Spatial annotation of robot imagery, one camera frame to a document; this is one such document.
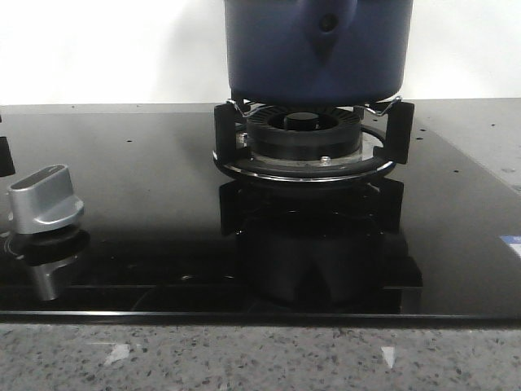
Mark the blue energy label sticker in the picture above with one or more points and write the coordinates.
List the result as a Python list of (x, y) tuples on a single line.
[(513, 242)]

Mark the black gas burner head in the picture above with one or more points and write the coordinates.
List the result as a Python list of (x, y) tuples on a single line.
[(304, 133)]

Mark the black glass gas hob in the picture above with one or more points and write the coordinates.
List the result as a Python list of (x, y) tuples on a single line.
[(167, 238)]

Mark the silver stove control knob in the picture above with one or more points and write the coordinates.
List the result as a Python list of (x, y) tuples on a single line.
[(44, 201)]

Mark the dark blue cooking pot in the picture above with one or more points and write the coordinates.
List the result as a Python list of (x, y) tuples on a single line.
[(316, 53)]

